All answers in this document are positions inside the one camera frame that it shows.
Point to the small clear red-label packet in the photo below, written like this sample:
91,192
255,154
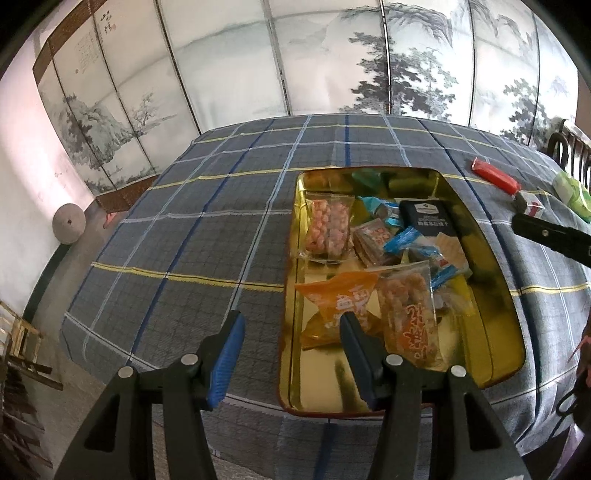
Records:
531,205

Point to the red snack packet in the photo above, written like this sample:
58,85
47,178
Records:
496,175

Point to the blue clear-window plum packet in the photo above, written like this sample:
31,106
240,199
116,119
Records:
443,268

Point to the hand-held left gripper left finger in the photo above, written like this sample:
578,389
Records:
226,355

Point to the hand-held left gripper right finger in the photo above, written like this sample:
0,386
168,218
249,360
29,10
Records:
358,350

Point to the beige cracker packet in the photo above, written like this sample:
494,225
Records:
455,251

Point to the round grey stone disc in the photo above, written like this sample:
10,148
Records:
69,224

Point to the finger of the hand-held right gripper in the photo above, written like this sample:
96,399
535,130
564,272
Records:
554,237

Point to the landscape painted folding screen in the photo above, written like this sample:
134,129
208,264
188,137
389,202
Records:
323,46

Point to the orange snack packet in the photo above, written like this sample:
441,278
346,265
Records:
337,295

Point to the wooden stool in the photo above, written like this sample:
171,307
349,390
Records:
23,337

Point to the clear packet of orange snacks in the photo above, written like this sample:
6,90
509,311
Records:
408,318

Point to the grey checked tablecloth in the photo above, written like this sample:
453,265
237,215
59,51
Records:
184,240

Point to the clear packet of pink snacks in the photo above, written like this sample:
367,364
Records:
328,226

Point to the red tin box gold inside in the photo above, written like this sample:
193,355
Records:
323,383

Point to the red print clear packet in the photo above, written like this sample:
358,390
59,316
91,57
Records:
374,240

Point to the small blue snack packet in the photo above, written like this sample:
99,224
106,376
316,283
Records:
376,204

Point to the dark wooden chair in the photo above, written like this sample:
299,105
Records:
561,138

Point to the green tissue pack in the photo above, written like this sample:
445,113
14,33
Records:
572,194

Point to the light blue plum snack packet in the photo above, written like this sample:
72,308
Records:
404,240

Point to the black snack packet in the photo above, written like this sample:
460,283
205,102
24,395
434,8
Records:
427,217

